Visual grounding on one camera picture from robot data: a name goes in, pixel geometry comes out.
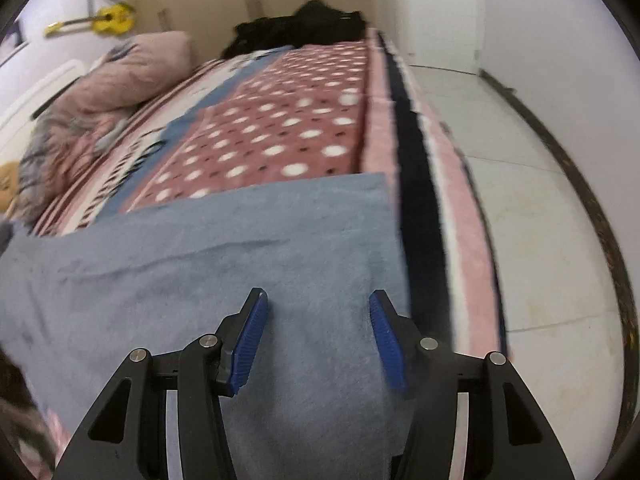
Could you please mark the dark baseboard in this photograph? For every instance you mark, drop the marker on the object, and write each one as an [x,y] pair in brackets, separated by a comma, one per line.
[590,200]

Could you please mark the striped polka dot blanket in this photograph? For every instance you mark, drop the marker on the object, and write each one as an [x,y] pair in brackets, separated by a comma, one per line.
[280,125]

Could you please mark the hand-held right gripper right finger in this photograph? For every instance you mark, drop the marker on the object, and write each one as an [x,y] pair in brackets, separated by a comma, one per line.
[387,345]

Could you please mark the white bed headboard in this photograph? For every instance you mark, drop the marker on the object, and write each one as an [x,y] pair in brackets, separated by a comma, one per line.
[30,100]

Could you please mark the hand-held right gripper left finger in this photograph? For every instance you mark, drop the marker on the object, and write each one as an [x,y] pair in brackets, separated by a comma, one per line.
[247,345]

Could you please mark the yellow guitar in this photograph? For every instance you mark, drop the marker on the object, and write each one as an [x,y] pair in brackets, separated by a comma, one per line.
[112,20]

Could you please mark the pink striped quilt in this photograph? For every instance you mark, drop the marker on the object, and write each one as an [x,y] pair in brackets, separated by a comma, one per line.
[125,70]

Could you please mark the light blue fleece towel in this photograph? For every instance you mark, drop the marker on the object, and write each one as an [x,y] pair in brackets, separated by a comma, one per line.
[200,260]

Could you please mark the black clothes pile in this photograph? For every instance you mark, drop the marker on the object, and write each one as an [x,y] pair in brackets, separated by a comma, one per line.
[310,25]

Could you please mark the tan plush toy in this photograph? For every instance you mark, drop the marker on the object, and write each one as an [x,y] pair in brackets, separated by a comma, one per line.
[7,180]

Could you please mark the white door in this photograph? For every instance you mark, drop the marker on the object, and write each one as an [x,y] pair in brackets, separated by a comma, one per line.
[440,15]

